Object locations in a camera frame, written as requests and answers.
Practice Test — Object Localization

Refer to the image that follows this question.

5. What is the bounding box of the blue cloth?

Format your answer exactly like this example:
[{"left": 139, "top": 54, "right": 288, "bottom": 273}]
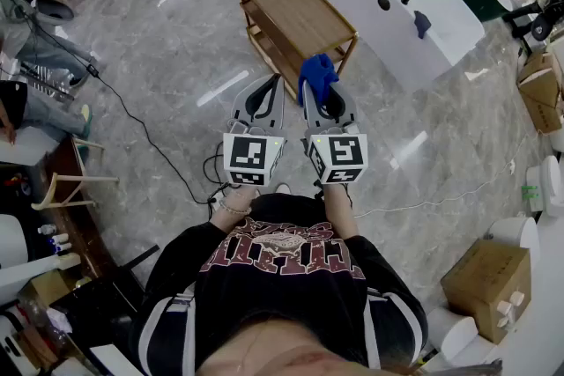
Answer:
[{"left": 297, "top": 53, "right": 341, "bottom": 107}]

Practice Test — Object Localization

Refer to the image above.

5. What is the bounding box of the bead bracelet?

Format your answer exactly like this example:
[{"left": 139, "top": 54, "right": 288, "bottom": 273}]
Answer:
[{"left": 218, "top": 198, "right": 253, "bottom": 217}]

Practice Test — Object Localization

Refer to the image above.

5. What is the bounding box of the person's left forearm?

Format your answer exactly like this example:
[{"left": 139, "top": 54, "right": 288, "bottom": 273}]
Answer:
[{"left": 210, "top": 184, "right": 262, "bottom": 235}]

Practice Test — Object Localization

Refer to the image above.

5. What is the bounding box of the black cable with adapter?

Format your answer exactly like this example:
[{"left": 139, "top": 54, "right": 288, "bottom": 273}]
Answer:
[{"left": 8, "top": 0, "right": 213, "bottom": 208}]

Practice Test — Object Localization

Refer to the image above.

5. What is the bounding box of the dark brown table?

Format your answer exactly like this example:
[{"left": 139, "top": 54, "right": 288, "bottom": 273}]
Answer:
[{"left": 41, "top": 136, "right": 147, "bottom": 292}]

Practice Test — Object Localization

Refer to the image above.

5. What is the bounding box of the white bathtub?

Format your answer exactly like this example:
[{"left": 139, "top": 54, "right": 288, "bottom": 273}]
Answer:
[{"left": 294, "top": 0, "right": 486, "bottom": 94}]

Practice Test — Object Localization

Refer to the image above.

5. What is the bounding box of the white board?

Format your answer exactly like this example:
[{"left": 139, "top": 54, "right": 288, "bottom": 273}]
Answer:
[{"left": 0, "top": 125, "right": 61, "bottom": 166}]

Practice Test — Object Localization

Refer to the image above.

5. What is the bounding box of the black swivel chair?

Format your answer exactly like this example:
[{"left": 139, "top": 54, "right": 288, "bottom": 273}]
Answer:
[{"left": 501, "top": 0, "right": 564, "bottom": 55}]

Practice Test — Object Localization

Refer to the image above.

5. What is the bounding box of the person's black printed t-shirt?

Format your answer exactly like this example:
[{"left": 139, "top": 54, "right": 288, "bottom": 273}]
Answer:
[{"left": 129, "top": 192, "right": 429, "bottom": 372}]

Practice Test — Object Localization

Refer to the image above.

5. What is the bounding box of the open cardboard box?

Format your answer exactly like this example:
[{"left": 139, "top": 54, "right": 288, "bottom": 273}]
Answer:
[{"left": 516, "top": 51, "right": 564, "bottom": 135}]

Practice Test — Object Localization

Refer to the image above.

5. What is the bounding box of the person's right forearm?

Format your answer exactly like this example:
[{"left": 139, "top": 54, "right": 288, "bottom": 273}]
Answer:
[{"left": 323, "top": 182, "right": 361, "bottom": 241}]

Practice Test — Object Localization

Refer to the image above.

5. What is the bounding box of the wooden chair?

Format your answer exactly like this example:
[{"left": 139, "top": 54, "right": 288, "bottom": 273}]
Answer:
[{"left": 30, "top": 138, "right": 121, "bottom": 213}]

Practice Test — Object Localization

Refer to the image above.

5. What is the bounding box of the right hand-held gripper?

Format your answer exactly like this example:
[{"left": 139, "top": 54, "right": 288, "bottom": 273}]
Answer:
[{"left": 301, "top": 77, "right": 370, "bottom": 186}]

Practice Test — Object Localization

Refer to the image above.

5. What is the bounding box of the white floor cable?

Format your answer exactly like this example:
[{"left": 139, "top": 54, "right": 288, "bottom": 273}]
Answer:
[{"left": 353, "top": 131, "right": 532, "bottom": 220}]

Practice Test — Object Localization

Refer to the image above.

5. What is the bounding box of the person's face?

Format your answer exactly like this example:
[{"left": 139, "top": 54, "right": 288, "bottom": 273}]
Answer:
[{"left": 196, "top": 315, "right": 371, "bottom": 376}]

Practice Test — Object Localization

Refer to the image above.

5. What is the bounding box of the large cardboard box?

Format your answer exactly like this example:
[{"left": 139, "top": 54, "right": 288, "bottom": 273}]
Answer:
[{"left": 440, "top": 238, "right": 533, "bottom": 345}]

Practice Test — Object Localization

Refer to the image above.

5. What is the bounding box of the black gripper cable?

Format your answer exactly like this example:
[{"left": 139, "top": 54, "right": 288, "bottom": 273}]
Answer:
[
  {"left": 312, "top": 179, "right": 354, "bottom": 209},
  {"left": 202, "top": 142, "right": 231, "bottom": 208}
]

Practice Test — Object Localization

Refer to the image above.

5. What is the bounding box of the wooden serving cart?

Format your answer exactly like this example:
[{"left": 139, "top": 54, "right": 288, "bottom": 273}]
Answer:
[{"left": 217, "top": 0, "right": 360, "bottom": 103}]

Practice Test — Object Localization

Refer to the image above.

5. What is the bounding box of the dark grey cloth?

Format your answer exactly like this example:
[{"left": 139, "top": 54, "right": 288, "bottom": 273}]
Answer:
[{"left": 412, "top": 10, "right": 434, "bottom": 41}]

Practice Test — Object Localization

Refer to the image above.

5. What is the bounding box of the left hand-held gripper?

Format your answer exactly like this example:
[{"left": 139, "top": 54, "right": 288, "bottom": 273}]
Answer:
[{"left": 222, "top": 73, "right": 287, "bottom": 188}]

